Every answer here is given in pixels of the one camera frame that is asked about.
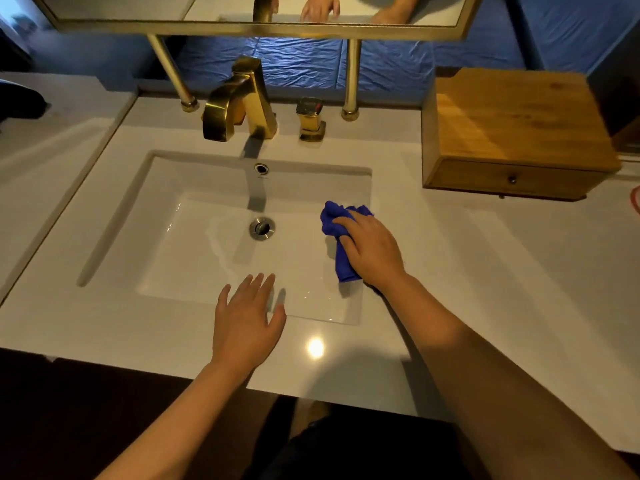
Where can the wooden drawer box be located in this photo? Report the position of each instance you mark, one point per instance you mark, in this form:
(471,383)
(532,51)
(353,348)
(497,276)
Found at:
(515,129)

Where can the dark object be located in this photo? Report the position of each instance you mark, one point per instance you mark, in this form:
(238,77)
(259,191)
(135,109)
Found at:
(20,99)

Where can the gold mirror support post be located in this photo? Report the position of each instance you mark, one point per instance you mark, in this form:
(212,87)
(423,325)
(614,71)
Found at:
(172,74)
(351,79)

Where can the chrome sink drain stopper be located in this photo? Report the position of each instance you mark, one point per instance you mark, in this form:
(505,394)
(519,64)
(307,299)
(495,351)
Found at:
(262,228)

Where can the person's left hand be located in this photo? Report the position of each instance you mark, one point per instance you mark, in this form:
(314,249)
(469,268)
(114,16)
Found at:
(242,334)

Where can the person's left middle finger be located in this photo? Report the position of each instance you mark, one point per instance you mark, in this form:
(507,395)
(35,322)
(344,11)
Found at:
(255,289)

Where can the person's right forearm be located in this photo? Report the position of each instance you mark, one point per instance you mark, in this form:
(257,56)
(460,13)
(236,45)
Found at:
(480,384)

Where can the person's left thumb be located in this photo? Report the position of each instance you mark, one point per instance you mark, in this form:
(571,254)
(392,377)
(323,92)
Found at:
(277,322)

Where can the blue plastic sheet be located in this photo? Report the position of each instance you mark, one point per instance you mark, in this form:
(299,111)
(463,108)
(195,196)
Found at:
(390,64)

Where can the person's right hand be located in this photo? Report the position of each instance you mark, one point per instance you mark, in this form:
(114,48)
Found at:
(375,252)

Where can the person's left little finger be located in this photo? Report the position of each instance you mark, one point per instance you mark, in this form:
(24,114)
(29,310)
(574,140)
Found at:
(223,298)

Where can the gold framed mirror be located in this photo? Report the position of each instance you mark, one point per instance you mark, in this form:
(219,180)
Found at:
(250,12)

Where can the person's right thumb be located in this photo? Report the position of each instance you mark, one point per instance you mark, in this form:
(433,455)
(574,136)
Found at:
(348,248)

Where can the person's dark trousers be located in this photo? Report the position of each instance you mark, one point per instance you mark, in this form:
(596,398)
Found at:
(365,444)

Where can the person's left forearm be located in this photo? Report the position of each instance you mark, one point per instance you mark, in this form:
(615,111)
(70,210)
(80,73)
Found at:
(175,427)

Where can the red object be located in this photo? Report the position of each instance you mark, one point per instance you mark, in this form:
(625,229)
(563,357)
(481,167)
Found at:
(636,199)

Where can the white rectangular sink basin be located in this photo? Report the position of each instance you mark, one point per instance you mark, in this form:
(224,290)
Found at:
(220,244)

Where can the gold faucet spout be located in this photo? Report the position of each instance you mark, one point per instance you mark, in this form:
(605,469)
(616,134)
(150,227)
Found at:
(240,102)

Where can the blue microfiber cloth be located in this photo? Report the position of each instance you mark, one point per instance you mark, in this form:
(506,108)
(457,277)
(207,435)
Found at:
(342,269)

